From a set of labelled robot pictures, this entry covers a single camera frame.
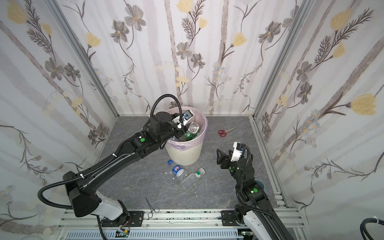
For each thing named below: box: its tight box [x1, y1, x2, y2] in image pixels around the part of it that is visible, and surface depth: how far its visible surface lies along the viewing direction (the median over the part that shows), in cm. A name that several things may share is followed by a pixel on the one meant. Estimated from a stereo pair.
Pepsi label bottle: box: [172, 165, 188, 181], surface depth 88 cm
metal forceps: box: [143, 195, 160, 219], surface depth 78 cm
